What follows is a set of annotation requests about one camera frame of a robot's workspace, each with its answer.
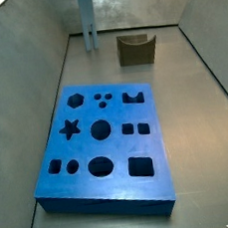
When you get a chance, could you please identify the blue shape sorting board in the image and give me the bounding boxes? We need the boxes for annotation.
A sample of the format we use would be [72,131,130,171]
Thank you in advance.
[34,83,176,216]

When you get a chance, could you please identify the dark brown arch block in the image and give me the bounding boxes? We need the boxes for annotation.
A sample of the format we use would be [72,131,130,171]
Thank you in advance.
[116,34,156,67]

